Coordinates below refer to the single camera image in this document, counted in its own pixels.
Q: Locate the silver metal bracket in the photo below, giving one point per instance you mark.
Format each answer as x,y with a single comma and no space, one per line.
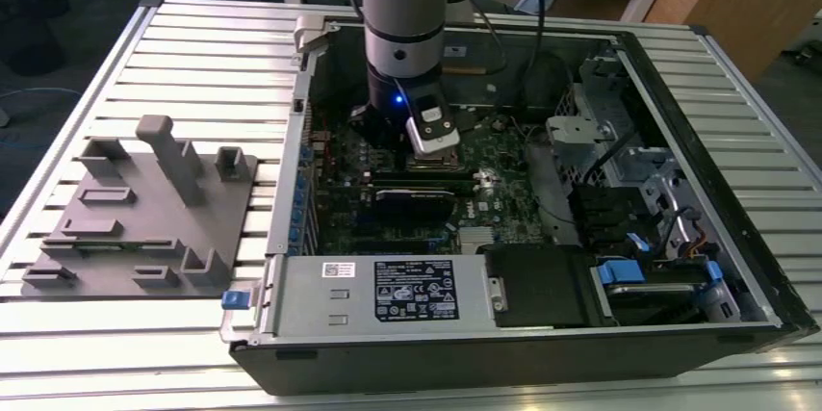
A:
571,132

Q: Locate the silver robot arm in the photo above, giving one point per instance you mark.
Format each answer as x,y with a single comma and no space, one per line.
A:
400,11

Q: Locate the blue case latch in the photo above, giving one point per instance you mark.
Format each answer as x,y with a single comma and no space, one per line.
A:
233,300

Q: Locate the grey plastic parts rack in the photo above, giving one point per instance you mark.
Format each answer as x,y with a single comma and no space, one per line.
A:
160,218

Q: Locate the silver power supply unit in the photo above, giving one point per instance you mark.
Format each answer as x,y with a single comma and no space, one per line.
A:
301,295

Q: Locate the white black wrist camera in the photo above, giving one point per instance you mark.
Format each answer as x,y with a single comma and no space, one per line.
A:
433,127

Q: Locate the blue disk carrier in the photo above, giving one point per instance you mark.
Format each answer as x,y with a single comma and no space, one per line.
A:
619,271

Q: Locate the green RAM stick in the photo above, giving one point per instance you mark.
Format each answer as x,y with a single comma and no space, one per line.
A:
109,247

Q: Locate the green motherboard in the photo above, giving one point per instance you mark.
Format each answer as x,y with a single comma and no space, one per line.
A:
507,189

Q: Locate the black office chair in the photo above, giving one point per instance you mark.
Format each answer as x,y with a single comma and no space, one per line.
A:
32,21

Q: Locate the blue plastic clip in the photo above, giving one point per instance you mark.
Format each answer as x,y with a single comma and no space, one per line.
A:
712,271

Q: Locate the black open PC case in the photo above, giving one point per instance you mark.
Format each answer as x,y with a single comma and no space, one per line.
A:
513,367

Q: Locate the black graphics card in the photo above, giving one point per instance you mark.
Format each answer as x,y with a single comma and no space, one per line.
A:
411,206

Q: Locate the black hard disk drive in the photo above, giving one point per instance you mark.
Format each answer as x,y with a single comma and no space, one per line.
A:
648,305

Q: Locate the silver chipset heatsink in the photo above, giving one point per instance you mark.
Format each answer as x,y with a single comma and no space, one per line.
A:
476,235

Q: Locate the metal CPU socket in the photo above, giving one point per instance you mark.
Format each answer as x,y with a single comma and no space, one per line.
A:
461,163

